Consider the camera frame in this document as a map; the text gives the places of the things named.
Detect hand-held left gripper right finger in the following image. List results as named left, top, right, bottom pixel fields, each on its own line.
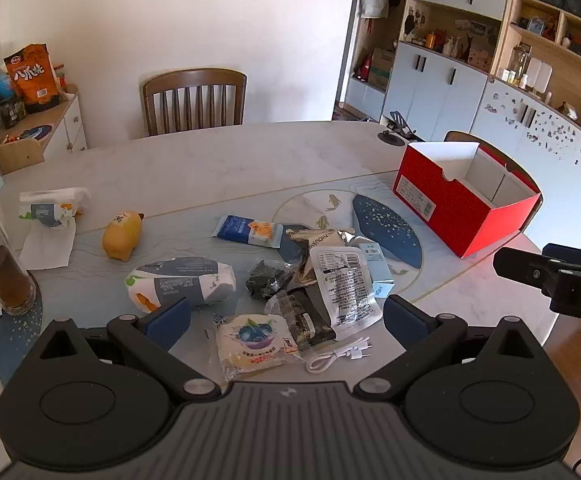
left=353, top=294, right=556, bottom=402

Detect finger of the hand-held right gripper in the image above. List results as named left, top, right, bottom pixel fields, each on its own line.
left=493, top=247, right=562, bottom=290

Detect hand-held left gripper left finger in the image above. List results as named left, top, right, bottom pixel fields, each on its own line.
left=18, top=296, right=221, bottom=403

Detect white green snack bag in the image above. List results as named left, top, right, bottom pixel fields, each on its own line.
left=124, top=257, right=237, bottom=313

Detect light blue small box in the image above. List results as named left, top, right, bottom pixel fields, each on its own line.
left=355, top=241, right=396, bottom=298

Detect white clear packet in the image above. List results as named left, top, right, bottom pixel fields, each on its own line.
left=309, top=244, right=385, bottom=342

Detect blueberry pastry packet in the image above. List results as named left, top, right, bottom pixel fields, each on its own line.
left=214, top=312, right=304, bottom=381

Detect red cardboard box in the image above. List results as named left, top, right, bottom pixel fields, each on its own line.
left=393, top=141, right=543, bottom=259

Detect white usb cable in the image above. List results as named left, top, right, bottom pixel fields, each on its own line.
left=305, top=336, right=374, bottom=373

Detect yellow plush toy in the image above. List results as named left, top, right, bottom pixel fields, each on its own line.
left=102, top=210, right=146, bottom=262

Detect dark packet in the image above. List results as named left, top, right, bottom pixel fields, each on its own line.
left=244, top=259, right=299, bottom=301

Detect black snack bar packet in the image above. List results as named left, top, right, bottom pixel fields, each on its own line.
left=265, top=287, right=336, bottom=353

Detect blue snack packet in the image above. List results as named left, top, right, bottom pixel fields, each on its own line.
left=212, top=215, right=284, bottom=250

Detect gold foil bag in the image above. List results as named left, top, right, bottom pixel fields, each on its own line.
left=284, top=227, right=356, bottom=286

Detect white marble desktop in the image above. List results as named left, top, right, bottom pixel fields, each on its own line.
left=0, top=120, right=557, bottom=461

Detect white paper tissue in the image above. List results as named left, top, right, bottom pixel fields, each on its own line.
left=18, top=217, right=77, bottom=271

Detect small tissue pack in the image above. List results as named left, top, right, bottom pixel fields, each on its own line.
left=18, top=187, right=92, bottom=231

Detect glass bottle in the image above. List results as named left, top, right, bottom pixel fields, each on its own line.
left=0, top=182, right=38, bottom=316

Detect black phone stand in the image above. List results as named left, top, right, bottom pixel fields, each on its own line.
left=378, top=110, right=419, bottom=147

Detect white side cabinet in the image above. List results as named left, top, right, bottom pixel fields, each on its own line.
left=0, top=85, right=88, bottom=176

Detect brown cardboard box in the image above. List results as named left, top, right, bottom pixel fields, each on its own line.
left=368, top=47, right=395, bottom=88

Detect orange snack bag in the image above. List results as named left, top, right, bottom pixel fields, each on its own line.
left=3, top=43, right=61, bottom=114

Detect hanging tote bag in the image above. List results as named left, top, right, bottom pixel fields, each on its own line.
left=361, top=0, right=390, bottom=20

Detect white wall cabinet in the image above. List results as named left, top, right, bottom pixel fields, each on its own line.
left=345, top=0, right=581, bottom=261

